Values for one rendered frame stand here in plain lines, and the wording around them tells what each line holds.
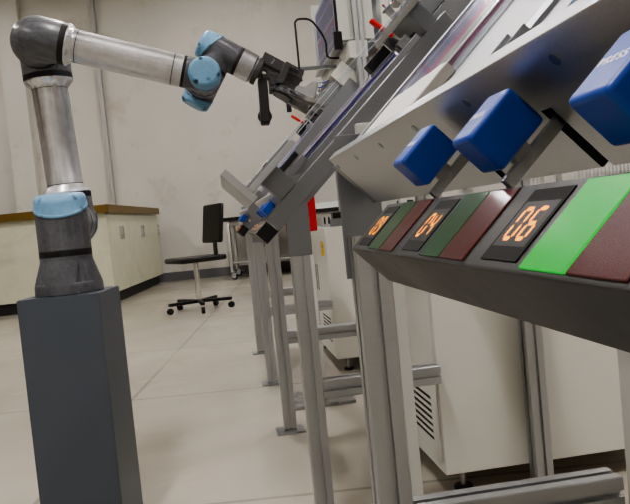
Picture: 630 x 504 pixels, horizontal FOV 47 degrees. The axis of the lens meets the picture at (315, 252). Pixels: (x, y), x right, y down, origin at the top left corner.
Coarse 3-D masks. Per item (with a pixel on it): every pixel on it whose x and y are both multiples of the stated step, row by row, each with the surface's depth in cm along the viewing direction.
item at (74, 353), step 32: (32, 320) 157; (64, 320) 157; (96, 320) 158; (32, 352) 158; (64, 352) 158; (96, 352) 158; (32, 384) 158; (64, 384) 158; (96, 384) 158; (128, 384) 175; (32, 416) 158; (64, 416) 158; (96, 416) 159; (128, 416) 172; (64, 448) 159; (96, 448) 159; (128, 448) 169; (64, 480) 159; (96, 480) 159; (128, 480) 167
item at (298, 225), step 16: (304, 208) 152; (288, 224) 151; (304, 224) 152; (288, 240) 151; (304, 240) 152; (288, 336) 228; (320, 336) 228; (336, 336) 229; (416, 368) 157; (432, 368) 157; (336, 384) 154; (352, 384) 156; (416, 384) 157; (432, 384) 157; (288, 432) 226
